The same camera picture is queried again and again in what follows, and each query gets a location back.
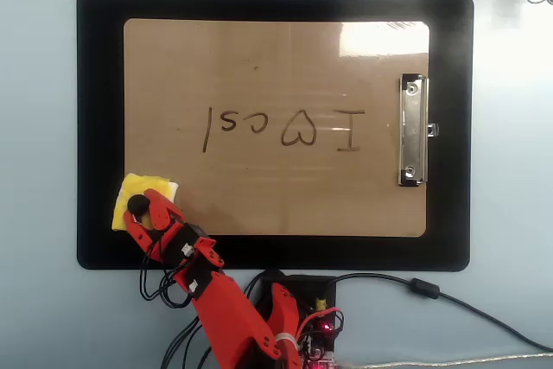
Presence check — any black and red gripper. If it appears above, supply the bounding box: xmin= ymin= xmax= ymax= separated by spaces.
xmin=123 ymin=188 xmax=213 ymax=269

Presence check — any yellow sponge with black knob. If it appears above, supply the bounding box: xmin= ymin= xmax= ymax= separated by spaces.
xmin=111 ymin=172 xmax=181 ymax=232

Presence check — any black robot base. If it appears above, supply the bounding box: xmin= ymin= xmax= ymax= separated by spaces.
xmin=254 ymin=271 xmax=338 ymax=369

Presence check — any controller circuit board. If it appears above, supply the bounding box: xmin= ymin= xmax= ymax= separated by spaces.
xmin=297 ymin=321 xmax=342 ymax=369

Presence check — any brown clipboard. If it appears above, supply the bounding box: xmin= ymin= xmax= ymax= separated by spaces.
xmin=123 ymin=17 xmax=431 ymax=239

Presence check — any black mat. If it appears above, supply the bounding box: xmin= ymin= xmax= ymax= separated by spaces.
xmin=76 ymin=0 xmax=475 ymax=273

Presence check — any white tie band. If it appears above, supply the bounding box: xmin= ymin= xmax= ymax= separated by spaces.
xmin=275 ymin=332 xmax=300 ymax=351

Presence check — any metal clipboard clip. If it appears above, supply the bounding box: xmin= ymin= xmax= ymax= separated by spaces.
xmin=396 ymin=73 xmax=441 ymax=188

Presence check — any red wire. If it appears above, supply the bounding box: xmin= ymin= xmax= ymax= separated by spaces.
xmin=297 ymin=307 xmax=345 ymax=340

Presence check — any black power cable with ferrite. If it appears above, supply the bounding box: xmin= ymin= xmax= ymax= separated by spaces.
xmin=334 ymin=272 xmax=553 ymax=353

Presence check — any silver USB cable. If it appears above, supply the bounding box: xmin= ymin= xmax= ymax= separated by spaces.
xmin=336 ymin=351 xmax=553 ymax=369

